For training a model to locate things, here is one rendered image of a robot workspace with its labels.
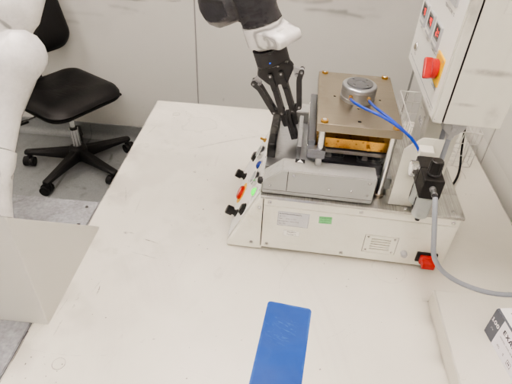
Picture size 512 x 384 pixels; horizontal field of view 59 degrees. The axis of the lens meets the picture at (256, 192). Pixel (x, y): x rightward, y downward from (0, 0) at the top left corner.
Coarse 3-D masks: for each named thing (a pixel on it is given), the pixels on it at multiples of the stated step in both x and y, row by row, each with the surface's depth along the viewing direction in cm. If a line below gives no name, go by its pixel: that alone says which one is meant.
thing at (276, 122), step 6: (276, 114) 117; (276, 120) 115; (276, 126) 112; (270, 132) 110; (276, 132) 110; (270, 138) 108; (276, 138) 108; (270, 144) 106; (276, 144) 107; (270, 150) 107; (270, 156) 108
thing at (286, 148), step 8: (280, 120) 123; (280, 128) 120; (304, 128) 120; (280, 136) 116; (288, 136) 116; (304, 136) 117; (280, 144) 113; (288, 144) 114; (296, 144) 114; (304, 144) 114; (280, 152) 110; (288, 152) 111; (296, 152) 107; (304, 152) 111; (272, 160) 108; (312, 160) 108; (376, 176) 105; (376, 184) 105
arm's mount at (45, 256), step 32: (0, 224) 77; (32, 224) 85; (64, 224) 98; (0, 256) 83; (32, 256) 86; (64, 256) 100; (0, 288) 89; (32, 288) 88; (64, 288) 101; (32, 320) 95
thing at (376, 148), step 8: (328, 136) 100; (336, 136) 100; (344, 136) 101; (352, 136) 101; (360, 136) 101; (368, 136) 101; (328, 144) 101; (336, 144) 101; (344, 144) 101; (352, 144) 100; (360, 144) 100; (368, 144) 100; (376, 144) 100; (384, 144) 99; (336, 152) 102; (344, 152) 102; (352, 152) 102; (360, 152) 101; (368, 152) 101; (376, 152) 101; (384, 152) 101
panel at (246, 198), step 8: (264, 144) 128; (264, 152) 122; (256, 160) 128; (264, 160) 117; (248, 168) 134; (256, 168) 123; (264, 168) 113; (248, 176) 128; (240, 184) 135; (248, 184) 122; (256, 184) 113; (248, 192) 118; (256, 192) 109; (240, 200) 123; (248, 200) 113; (248, 208) 110; (232, 216) 123; (240, 216) 114; (232, 224) 118
